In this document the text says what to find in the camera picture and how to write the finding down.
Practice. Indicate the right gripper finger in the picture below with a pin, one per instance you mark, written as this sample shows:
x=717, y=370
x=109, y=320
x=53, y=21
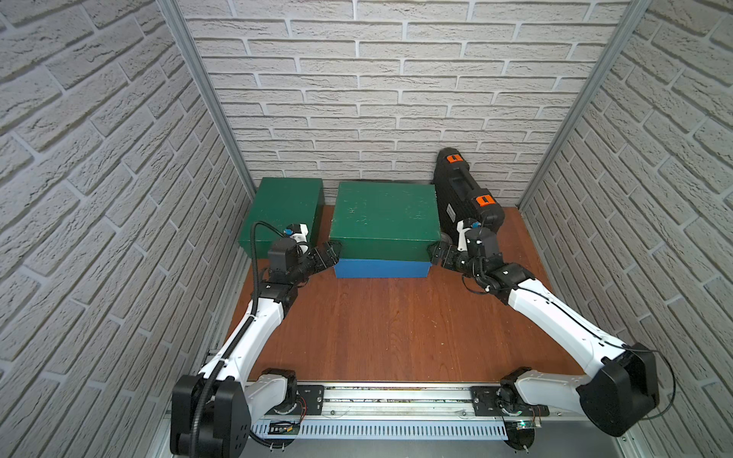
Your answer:
x=444, y=261
x=439, y=249

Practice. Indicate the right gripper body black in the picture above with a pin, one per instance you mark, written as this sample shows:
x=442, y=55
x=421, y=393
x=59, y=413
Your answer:
x=463, y=265

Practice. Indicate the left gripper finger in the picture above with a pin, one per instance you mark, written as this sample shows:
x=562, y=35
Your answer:
x=331, y=247
x=325, y=260

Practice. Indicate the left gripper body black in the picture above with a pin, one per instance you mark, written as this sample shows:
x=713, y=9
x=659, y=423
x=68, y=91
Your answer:
x=320, y=258

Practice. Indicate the blue shoebox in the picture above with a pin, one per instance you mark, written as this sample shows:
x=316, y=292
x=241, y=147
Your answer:
x=381, y=269

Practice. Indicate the green shoebox front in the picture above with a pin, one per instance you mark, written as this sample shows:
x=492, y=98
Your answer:
x=385, y=221

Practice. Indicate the green shoebox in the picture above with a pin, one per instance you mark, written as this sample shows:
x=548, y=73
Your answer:
x=283, y=201
x=385, y=221

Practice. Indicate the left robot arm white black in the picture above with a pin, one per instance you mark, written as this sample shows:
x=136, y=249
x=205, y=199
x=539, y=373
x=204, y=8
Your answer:
x=240, y=355

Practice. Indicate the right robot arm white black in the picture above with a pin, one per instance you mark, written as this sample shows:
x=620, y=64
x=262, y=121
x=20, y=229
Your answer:
x=619, y=384

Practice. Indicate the black tool case orange latches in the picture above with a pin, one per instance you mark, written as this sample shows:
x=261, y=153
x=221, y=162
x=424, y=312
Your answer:
x=460, y=197

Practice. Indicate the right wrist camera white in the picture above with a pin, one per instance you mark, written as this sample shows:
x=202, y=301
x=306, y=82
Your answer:
x=462, y=227

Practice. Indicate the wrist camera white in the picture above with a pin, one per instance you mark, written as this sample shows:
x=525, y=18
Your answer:
x=297, y=231
x=462, y=227

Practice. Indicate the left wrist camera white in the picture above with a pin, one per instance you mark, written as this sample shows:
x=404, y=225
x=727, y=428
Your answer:
x=297, y=231

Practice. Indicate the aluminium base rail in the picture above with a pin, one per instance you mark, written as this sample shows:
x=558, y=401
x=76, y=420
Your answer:
x=275, y=411

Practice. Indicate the left aluminium corner post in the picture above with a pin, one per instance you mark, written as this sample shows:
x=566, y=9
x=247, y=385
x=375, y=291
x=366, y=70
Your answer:
x=191, y=55

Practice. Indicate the aluminium corner post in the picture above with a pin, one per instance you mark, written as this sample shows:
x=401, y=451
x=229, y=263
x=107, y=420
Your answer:
x=631, y=18
x=191, y=55

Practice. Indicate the right aluminium corner post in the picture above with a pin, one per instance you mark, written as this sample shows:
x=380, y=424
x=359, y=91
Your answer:
x=631, y=18

